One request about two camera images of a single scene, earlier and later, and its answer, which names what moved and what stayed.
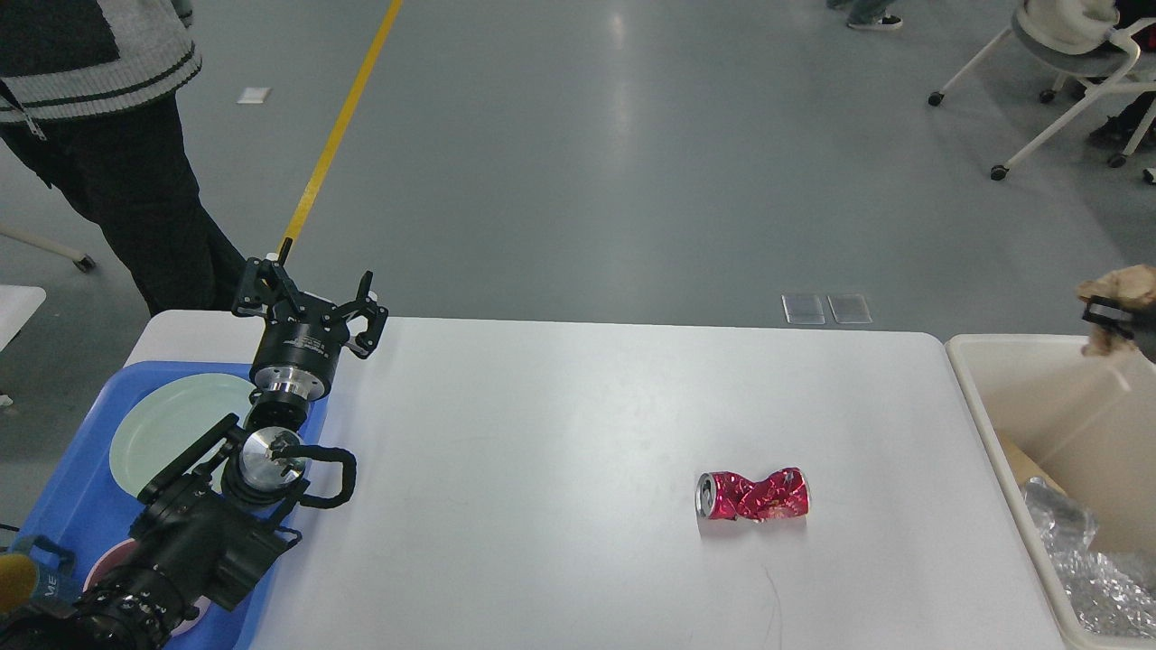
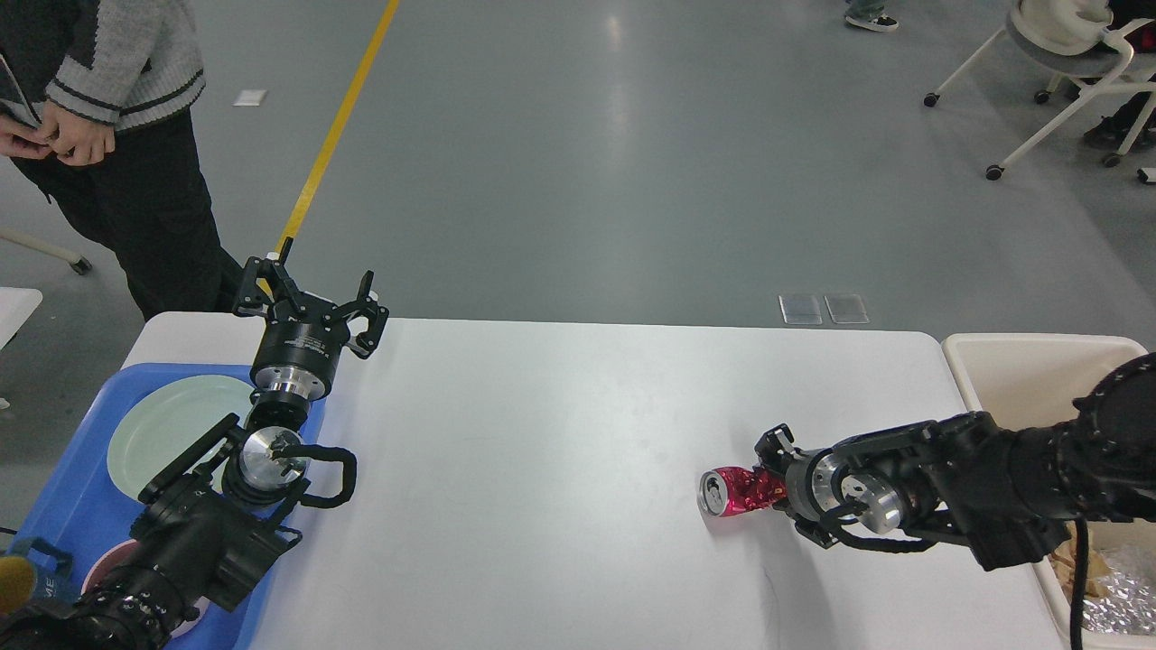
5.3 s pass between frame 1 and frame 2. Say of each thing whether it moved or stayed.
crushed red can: stayed
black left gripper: stayed
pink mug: stayed
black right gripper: moved
